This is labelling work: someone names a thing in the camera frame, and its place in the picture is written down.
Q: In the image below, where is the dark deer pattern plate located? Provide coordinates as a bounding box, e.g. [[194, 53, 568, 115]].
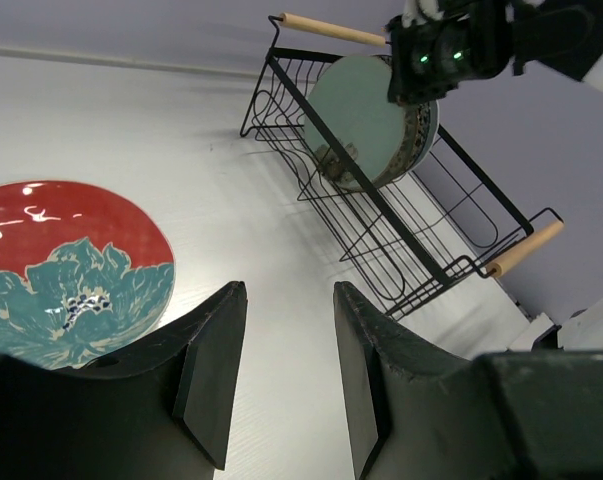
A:
[[307, 55, 404, 187]]

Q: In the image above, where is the blue floral pattern plate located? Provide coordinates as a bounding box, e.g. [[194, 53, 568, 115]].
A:
[[374, 100, 440, 188]]

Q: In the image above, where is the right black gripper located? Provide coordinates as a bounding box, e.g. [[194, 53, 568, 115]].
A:
[[385, 0, 512, 106]]

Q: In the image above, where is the black wire dish rack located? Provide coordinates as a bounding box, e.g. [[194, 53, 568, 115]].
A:
[[240, 40, 564, 320]]

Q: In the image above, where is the red teal flower plate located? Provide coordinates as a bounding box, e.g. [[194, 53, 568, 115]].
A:
[[0, 180, 175, 369]]

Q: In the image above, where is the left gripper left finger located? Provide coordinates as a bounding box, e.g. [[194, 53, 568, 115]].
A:
[[0, 281, 247, 479]]

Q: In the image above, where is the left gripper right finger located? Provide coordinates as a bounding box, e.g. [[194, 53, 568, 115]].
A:
[[333, 282, 603, 479]]

